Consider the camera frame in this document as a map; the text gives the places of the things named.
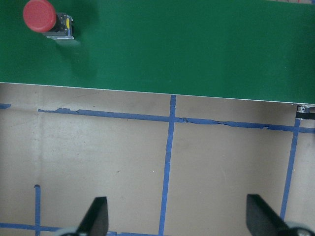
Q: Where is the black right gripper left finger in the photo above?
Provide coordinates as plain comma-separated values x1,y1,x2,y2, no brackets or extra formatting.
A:
59,196,109,236

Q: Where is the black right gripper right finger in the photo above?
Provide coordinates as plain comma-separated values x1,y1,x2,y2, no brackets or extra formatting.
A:
246,193,315,236

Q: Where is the red push button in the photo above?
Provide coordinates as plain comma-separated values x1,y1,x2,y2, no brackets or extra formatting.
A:
23,0,74,40

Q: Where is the green conveyor belt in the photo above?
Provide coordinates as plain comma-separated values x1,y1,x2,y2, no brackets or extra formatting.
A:
0,0,315,104

